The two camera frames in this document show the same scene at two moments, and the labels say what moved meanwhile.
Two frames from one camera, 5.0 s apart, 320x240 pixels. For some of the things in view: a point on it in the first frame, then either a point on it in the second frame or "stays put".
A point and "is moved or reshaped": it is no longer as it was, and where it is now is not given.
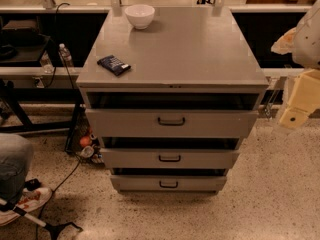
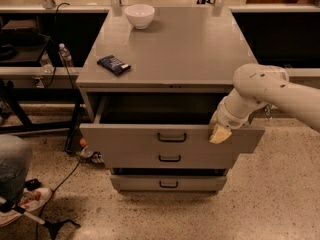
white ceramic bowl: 140,15 stays put
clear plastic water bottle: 65,55 stays put
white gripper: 308,40 to 229,116
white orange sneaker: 29,200 stays put
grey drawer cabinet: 171,91 stays put
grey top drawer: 171,123 is moved or reshaped
